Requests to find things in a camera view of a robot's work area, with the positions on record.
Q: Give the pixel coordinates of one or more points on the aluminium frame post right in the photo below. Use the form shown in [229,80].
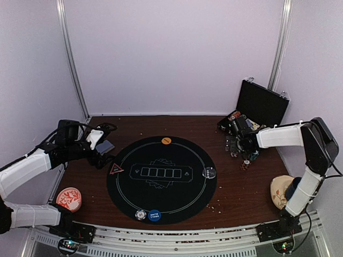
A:
[281,44]

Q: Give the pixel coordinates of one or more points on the red triangular all-in marker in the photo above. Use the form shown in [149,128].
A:
[114,169]

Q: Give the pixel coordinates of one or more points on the round wooden coaster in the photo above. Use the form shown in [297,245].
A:
[277,189]

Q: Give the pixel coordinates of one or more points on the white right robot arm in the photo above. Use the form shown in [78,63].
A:
[311,140]

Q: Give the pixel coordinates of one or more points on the blue small blind button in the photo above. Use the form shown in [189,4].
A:
[154,215]

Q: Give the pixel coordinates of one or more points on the brown poker chip stack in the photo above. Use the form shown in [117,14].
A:
[245,165]

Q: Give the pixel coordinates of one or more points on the red white patterned cup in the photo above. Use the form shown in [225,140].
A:
[70,198]

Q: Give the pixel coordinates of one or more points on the round black poker mat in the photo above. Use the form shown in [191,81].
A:
[167,178]

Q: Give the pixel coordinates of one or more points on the black poker chip case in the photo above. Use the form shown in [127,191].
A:
[258,104]

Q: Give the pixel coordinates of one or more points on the clear round dealer button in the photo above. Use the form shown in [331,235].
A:
[209,172]

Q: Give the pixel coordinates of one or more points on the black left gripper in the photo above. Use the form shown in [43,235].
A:
[102,160]

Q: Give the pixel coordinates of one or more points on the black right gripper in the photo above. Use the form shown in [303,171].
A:
[231,146]

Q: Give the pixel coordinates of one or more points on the green poker chip stack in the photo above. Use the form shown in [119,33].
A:
[253,156]

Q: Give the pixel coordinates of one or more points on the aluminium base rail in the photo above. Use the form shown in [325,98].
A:
[246,240]

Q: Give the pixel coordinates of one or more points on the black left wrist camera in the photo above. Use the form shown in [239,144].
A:
[67,132]

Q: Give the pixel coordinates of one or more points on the dark blue mug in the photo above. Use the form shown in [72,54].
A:
[291,188]

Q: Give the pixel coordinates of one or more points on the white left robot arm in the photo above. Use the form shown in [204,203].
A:
[61,147]

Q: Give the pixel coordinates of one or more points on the blue patterned card deck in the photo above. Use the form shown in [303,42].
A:
[104,147]

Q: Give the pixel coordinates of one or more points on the aluminium frame post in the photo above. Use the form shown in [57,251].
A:
[69,53]
[281,44]

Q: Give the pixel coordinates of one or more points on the aluminium frame post left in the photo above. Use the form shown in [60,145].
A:
[69,53]

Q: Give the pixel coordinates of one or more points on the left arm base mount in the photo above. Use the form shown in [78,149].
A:
[67,228]

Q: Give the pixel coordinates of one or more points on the yellow big blind button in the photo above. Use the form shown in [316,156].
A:
[166,140]

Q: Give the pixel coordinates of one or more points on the red chip row in case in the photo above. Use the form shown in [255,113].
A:
[234,115]

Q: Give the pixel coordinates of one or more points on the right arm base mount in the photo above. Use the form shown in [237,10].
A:
[280,232]

